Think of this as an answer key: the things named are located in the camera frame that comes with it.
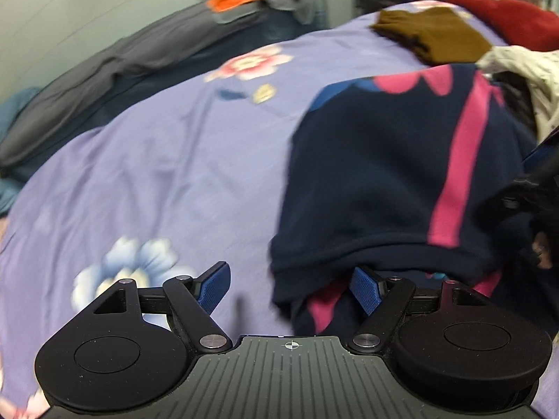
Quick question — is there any red garment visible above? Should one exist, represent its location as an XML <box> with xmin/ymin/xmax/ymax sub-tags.
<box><xmin>445</xmin><ymin>0</ymin><xmax>559</xmax><ymax>52</ymax></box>

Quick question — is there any lavender floral bed sheet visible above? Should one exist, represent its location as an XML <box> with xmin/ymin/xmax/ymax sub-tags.
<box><xmin>0</xmin><ymin>0</ymin><xmax>559</xmax><ymax>419</ymax></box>

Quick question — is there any brown folded garment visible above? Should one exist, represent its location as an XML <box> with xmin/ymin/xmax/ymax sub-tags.
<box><xmin>370</xmin><ymin>7</ymin><xmax>492</xmax><ymax>66</ymax></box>

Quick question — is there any grey folded cloth under orange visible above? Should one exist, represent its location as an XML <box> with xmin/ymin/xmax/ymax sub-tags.
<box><xmin>212</xmin><ymin>0</ymin><xmax>317</xmax><ymax>25</ymax></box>

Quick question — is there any white patterned garment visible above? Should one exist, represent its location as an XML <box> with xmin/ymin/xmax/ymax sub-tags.
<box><xmin>475</xmin><ymin>45</ymin><xmax>558</xmax><ymax>143</ymax></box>

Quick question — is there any grey blanket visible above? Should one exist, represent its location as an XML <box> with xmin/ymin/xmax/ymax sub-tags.
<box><xmin>12</xmin><ymin>4</ymin><xmax>259</xmax><ymax>164</ymax></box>

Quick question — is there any navy sweater with pink stripes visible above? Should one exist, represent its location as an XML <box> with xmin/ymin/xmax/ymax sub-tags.
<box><xmin>270</xmin><ymin>64</ymin><xmax>535</xmax><ymax>336</ymax></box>

